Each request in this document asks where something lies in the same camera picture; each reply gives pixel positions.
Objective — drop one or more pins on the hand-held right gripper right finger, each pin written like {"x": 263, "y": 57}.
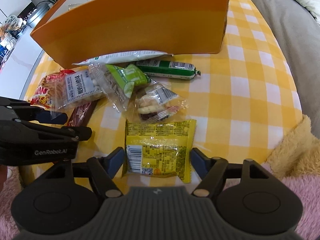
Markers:
{"x": 197, "y": 160}

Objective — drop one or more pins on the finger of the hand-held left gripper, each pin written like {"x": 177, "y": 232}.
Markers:
{"x": 80, "y": 133}
{"x": 53, "y": 118}

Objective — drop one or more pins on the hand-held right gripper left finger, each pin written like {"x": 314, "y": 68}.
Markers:
{"x": 117, "y": 159}

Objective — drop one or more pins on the dark red snack bar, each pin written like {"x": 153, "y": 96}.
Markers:
{"x": 80, "y": 113}

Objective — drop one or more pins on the red noodle snack packet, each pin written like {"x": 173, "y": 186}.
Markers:
{"x": 46, "y": 91}

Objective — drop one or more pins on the yellow snack packet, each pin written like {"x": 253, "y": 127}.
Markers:
{"x": 160, "y": 150}

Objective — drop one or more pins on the clear packet of white balls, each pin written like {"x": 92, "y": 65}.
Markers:
{"x": 80, "y": 86}

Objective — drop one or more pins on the clear packet with green label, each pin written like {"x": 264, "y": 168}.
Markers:
{"x": 117, "y": 86}

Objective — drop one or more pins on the clear packet of mixed nuts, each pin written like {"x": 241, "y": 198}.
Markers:
{"x": 156, "y": 102}

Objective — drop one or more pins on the white and green snack packet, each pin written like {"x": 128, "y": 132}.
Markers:
{"x": 117, "y": 57}

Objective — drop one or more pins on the green sausage stick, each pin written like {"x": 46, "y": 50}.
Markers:
{"x": 170, "y": 69}

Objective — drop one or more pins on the orange cardboard box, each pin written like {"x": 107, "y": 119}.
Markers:
{"x": 137, "y": 25}

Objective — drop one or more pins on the white cabinet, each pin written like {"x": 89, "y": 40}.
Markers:
{"x": 20, "y": 60}

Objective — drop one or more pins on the yellow checkered tablecloth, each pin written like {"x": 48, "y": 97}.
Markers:
{"x": 237, "y": 92}

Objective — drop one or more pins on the yellow plush blanket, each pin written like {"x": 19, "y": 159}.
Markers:
{"x": 292, "y": 150}

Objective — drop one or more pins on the metal trash can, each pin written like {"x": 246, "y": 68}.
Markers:
{"x": 37, "y": 15}

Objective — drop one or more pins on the colourful ornament group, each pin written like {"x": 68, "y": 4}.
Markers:
{"x": 11, "y": 22}

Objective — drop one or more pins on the pink fluffy blanket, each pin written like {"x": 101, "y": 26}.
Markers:
{"x": 305, "y": 192}

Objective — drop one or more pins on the grey sofa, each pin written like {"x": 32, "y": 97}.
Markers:
{"x": 287, "y": 42}

